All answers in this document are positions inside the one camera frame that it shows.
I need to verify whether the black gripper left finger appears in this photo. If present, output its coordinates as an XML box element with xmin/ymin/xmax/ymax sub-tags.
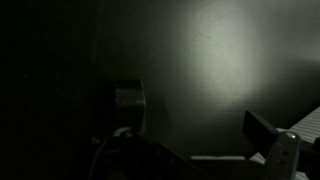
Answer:
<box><xmin>132</xmin><ymin>111</ymin><xmax>145</xmax><ymax>137</ymax></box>

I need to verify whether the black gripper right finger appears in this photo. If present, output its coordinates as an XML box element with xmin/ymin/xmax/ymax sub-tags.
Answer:
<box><xmin>242</xmin><ymin>110</ymin><xmax>281</xmax><ymax>160</ymax></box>

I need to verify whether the small metallic block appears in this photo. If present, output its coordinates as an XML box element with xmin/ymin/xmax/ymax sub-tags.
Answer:
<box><xmin>113</xmin><ymin>79</ymin><xmax>148</xmax><ymax>136</ymax></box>

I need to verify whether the white plastic basket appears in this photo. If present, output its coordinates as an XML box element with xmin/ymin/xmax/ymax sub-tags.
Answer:
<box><xmin>248</xmin><ymin>105</ymin><xmax>320</xmax><ymax>180</ymax></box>

